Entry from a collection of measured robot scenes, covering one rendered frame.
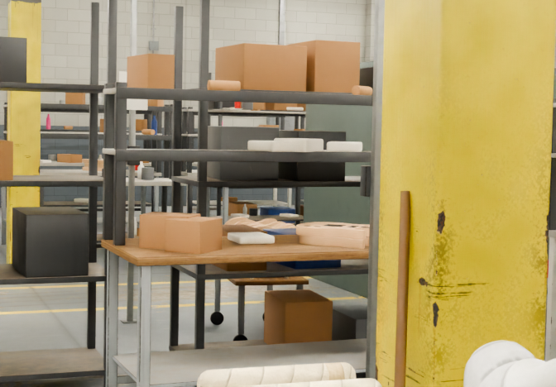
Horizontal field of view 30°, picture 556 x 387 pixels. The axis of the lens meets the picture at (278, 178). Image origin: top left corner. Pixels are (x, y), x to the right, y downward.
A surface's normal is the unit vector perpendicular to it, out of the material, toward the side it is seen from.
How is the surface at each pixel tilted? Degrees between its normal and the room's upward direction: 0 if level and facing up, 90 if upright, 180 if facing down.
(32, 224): 90
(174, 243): 90
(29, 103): 90
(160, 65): 90
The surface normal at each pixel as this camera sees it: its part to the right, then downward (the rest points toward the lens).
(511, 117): 0.35, 0.06
